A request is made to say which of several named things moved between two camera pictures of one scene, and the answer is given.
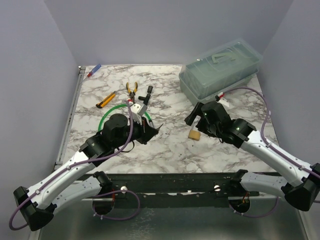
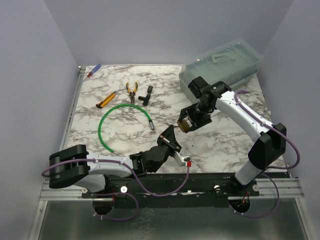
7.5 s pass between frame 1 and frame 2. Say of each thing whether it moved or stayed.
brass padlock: moved
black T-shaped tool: stayed
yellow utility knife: stayed
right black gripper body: moved
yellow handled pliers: stayed
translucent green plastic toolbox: stayed
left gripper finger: moved
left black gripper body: moved
